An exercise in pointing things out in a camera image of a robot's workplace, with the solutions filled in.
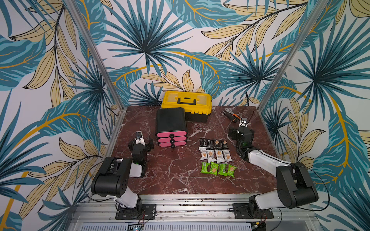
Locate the black cookie packet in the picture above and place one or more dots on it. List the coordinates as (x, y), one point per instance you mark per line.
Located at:
(217, 144)
(210, 144)
(202, 142)
(224, 145)

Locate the orange black pliers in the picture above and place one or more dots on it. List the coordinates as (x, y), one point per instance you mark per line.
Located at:
(231, 115)

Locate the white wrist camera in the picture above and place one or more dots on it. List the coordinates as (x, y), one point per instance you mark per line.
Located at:
(139, 138)
(243, 122)

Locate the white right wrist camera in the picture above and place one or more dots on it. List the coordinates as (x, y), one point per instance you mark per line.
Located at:
(243, 122)

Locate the green snack packet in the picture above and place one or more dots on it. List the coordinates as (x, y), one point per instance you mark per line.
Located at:
(231, 171)
(213, 168)
(204, 167)
(222, 169)

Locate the yellow black toolbox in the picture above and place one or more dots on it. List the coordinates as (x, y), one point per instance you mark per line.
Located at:
(197, 106)

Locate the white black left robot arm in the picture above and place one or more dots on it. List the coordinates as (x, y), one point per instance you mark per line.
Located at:
(112, 178)

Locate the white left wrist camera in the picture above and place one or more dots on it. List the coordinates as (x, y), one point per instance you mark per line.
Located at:
(139, 138)

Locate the pink bottom drawer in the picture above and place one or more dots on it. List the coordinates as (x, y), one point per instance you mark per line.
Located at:
(168, 144)

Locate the aluminium left corner post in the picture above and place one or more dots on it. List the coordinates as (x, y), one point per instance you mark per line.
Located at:
(78, 18)

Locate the aluminium front rail base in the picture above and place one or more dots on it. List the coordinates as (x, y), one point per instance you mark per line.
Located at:
(190, 212)

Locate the clear snack bag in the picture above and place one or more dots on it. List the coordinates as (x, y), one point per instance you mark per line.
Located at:
(211, 155)
(203, 151)
(227, 155)
(219, 156)

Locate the aluminium corner post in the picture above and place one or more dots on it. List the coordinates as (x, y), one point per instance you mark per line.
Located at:
(311, 20)
(78, 18)

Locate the aluminium right corner post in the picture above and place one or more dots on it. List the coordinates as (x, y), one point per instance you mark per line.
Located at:
(311, 20)

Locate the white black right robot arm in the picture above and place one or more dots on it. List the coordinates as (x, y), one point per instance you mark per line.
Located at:
(295, 187)

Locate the black drawer cabinet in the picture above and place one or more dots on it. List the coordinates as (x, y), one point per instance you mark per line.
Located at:
(171, 121)

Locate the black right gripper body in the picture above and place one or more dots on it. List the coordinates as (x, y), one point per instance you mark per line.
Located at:
(241, 133)

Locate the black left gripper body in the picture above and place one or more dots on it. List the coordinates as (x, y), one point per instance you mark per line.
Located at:
(147, 148)

